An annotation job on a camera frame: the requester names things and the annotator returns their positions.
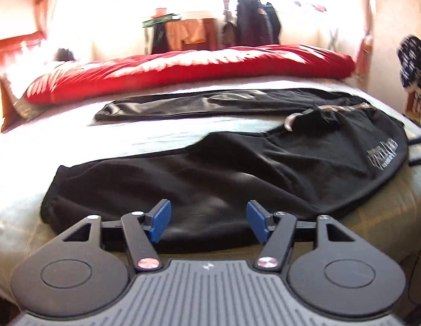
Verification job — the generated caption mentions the red duvet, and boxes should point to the red duvet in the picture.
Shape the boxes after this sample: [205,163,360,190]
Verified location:
[23,44,355,106]

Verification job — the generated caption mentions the orange curtain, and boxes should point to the orange curtain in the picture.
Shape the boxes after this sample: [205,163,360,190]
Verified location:
[353,0,375,75]
[33,0,59,39]

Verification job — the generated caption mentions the bed with teal plaid sheet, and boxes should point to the bed with teal plaid sheet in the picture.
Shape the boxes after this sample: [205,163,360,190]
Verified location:
[0,73,421,313]

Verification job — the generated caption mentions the wooden headboard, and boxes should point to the wooden headboard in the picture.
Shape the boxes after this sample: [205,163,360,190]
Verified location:
[0,30,48,133]

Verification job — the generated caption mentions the metal clothes drying rack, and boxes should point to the metal clothes drying rack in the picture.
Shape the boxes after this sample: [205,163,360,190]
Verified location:
[224,0,336,51]

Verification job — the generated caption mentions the pale pillow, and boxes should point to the pale pillow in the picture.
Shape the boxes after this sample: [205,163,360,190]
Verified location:
[11,97,39,121]

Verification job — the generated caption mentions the black pants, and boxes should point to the black pants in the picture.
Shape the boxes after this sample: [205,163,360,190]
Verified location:
[40,87,410,253]

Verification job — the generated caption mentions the black bag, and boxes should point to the black bag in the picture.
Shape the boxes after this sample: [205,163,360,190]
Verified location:
[54,48,77,62]

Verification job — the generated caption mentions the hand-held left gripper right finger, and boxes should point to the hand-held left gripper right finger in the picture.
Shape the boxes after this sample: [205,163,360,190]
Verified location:
[246,200,358,273]

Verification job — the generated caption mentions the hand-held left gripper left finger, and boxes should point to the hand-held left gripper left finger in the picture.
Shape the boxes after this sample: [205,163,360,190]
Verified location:
[63,199,172,273]

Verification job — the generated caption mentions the dark star print cloth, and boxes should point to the dark star print cloth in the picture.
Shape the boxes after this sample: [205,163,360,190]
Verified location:
[397,35,421,106]

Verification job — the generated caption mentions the orange hanging clothes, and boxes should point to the orange hanging clothes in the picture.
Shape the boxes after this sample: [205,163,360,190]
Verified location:
[166,18,218,53]

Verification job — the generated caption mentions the black hanging jacket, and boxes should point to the black hanging jacket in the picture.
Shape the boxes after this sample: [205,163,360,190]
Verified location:
[236,0,282,46]

